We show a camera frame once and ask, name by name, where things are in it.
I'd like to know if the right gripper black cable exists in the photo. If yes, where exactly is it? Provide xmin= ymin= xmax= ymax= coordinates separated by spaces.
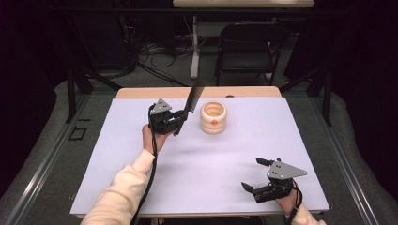
xmin=283 ymin=179 xmax=304 ymax=225

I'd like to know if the cream ribbed cup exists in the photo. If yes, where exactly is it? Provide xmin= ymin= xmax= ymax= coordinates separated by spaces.
xmin=199 ymin=100 xmax=228 ymax=135

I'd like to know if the metal floor rail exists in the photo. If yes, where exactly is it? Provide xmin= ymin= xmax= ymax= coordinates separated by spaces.
xmin=308 ymin=93 xmax=381 ymax=225
xmin=0 ymin=93 xmax=92 ymax=225

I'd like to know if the white-legged background table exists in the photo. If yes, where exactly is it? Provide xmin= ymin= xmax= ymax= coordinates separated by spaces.
xmin=172 ymin=0 xmax=315 ymax=80

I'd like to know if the person's left hand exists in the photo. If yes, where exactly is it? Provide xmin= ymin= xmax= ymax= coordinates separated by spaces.
xmin=141 ymin=123 xmax=173 ymax=155

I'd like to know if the bundle of floor cables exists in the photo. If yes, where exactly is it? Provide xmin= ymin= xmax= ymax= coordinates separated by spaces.
xmin=137 ymin=40 xmax=195 ymax=87

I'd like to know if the wooden table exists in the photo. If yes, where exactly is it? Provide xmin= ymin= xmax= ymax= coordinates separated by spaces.
xmin=76 ymin=86 xmax=323 ymax=218

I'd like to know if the black comb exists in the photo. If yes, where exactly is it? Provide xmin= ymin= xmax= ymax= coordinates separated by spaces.
xmin=173 ymin=79 xmax=207 ymax=137

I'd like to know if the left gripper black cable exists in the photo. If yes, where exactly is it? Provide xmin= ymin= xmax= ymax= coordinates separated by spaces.
xmin=130 ymin=104 xmax=160 ymax=225

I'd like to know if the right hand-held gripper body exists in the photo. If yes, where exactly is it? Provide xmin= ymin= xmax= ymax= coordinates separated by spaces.
xmin=253 ymin=158 xmax=308 ymax=204

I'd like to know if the white table mat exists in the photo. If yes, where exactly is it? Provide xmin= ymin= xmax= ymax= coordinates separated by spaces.
xmin=69 ymin=97 xmax=330 ymax=216

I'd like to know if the black folding chair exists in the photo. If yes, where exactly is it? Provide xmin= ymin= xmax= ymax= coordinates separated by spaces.
xmin=214 ymin=21 xmax=290 ymax=87

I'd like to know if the person's right hand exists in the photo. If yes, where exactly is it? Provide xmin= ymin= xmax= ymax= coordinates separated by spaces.
xmin=275 ymin=187 xmax=303 ymax=217

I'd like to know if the black metal stand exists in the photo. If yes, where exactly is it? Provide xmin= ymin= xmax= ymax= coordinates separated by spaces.
xmin=64 ymin=18 xmax=123 ymax=125
xmin=279 ymin=67 xmax=333 ymax=128

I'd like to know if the person's dark clothing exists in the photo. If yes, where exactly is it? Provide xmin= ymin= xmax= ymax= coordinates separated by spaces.
xmin=137 ymin=216 xmax=264 ymax=225

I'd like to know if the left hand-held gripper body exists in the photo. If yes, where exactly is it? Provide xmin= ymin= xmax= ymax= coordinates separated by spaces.
xmin=148 ymin=98 xmax=186 ymax=136

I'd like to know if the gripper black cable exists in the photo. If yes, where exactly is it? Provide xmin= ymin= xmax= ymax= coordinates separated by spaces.
xmin=283 ymin=179 xmax=304 ymax=225
xmin=130 ymin=104 xmax=160 ymax=225

